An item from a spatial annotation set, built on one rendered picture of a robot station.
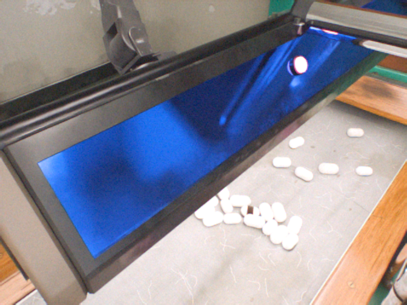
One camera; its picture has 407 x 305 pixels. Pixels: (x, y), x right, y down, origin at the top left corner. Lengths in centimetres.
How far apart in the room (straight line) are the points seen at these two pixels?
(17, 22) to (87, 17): 51
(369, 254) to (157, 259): 32
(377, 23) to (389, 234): 41
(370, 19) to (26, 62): 239
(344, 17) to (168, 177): 16
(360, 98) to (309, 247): 41
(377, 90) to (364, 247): 40
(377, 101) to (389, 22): 59
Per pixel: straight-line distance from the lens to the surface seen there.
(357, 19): 24
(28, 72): 254
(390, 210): 63
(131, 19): 64
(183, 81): 17
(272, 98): 22
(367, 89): 83
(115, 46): 63
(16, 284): 54
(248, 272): 51
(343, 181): 68
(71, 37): 264
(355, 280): 51
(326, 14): 25
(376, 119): 92
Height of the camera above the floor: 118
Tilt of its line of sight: 39 degrees down
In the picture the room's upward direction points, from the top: straight up
